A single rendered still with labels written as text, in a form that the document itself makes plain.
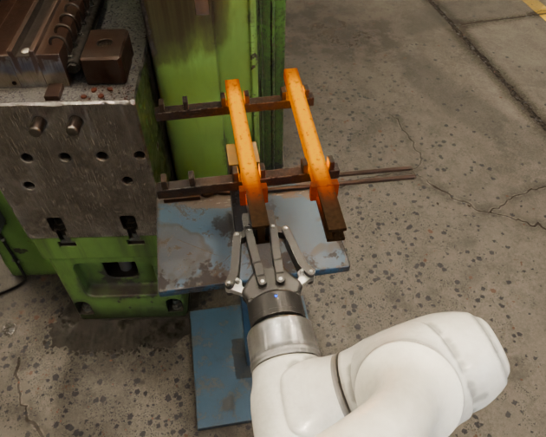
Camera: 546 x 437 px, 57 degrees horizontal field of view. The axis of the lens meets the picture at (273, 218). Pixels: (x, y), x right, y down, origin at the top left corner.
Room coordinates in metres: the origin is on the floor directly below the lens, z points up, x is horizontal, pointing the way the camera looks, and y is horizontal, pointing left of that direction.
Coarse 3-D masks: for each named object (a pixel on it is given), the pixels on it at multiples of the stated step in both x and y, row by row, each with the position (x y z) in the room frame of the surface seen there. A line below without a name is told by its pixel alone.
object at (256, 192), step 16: (224, 80) 0.87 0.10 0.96; (240, 96) 0.82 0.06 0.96; (240, 112) 0.77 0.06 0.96; (240, 128) 0.72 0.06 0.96; (240, 144) 0.68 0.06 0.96; (240, 160) 0.63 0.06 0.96; (256, 176) 0.60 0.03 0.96; (240, 192) 0.56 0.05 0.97; (256, 192) 0.55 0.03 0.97; (256, 208) 0.52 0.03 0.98; (256, 224) 0.49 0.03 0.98; (256, 240) 0.48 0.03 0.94
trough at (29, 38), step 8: (40, 0) 1.14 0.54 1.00; (48, 0) 1.16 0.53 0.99; (40, 8) 1.12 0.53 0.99; (48, 8) 1.12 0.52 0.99; (32, 16) 1.07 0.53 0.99; (40, 16) 1.08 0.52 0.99; (32, 24) 1.05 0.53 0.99; (40, 24) 1.05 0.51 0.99; (24, 32) 1.00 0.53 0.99; (32, 32) 1.01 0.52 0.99; (24, 40) 0.98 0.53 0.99; (32, 40) 0.98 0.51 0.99; (16, 48) 0.94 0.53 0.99; (16, 56) 0.92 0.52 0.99; (24, 56) 0.92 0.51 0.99
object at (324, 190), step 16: (288, 80) 0.87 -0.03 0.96; (304, 96) 0.82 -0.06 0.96; (304, 112) 0.77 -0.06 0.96; (304, 128) 0.72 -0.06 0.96; (304, 144) 0.68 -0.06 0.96; (320, 144) 0.68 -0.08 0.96; (320, 160) 0.63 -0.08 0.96; (320, 176) 0.60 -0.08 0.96; (320, 192) 0.56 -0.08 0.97; (336, 192) 0.57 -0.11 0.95; (320, 208) 0.54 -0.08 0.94; (336, 208) 0.52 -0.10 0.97; (336, 224) 0.49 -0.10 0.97; (336, 240) 0.48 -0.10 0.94
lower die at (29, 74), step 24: (24, 0) 1.15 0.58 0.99; (72, 0) 1.15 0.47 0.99; (0, 24) 1.06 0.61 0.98; (24, 24) 1.02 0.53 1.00; (48, 24) 1.03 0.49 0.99; (72, 24) 1.04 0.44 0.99; (0, 48) 0.95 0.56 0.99; (48, 48) 0.94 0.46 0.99; (72, 48) 1.00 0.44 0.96; (0, 72) 0.92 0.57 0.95; (24, 72) 0.92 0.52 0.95; (48, 72) 0.92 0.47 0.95
